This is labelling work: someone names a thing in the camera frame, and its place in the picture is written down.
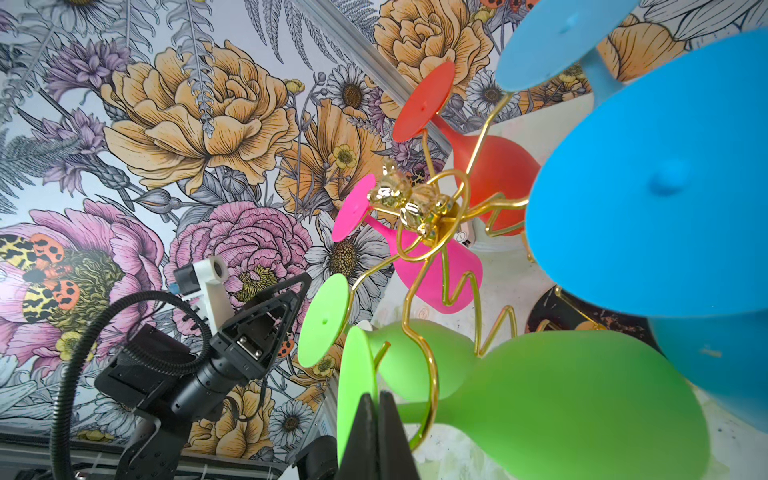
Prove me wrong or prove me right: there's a green wine glass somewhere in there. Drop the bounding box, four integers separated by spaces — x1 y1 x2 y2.
298 274 478 402
335 325 711 480

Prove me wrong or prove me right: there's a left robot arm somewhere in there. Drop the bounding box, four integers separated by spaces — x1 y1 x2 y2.
95 273 311 479

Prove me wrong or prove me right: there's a black corrugated left cable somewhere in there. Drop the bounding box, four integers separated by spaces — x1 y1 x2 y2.
49 290 212 480

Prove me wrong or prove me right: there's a left aluminium corner post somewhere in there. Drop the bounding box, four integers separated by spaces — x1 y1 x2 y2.
293 0 452 151

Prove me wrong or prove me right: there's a blue wine glass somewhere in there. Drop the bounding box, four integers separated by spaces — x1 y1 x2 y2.
496 0 639 106
526 29 767 430

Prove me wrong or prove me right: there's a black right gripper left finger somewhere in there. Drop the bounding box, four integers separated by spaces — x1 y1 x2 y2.
335 393 379 480

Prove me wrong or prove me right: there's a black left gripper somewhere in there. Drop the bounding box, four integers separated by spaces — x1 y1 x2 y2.
210 273 311 384

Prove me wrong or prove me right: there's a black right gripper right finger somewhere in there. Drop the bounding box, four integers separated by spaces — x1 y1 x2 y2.
377 391 420 480

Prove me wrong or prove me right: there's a pink wine glass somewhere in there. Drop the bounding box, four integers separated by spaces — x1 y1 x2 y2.
331 174 484 314

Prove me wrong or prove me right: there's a gold wine glass rack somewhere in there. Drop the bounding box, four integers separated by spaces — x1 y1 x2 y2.
363 92 528 451

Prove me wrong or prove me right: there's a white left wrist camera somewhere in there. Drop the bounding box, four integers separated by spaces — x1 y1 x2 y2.
171 256 234 334

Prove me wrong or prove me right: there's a red wine glass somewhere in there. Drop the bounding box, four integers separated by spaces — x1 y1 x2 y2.
392 62 540 207

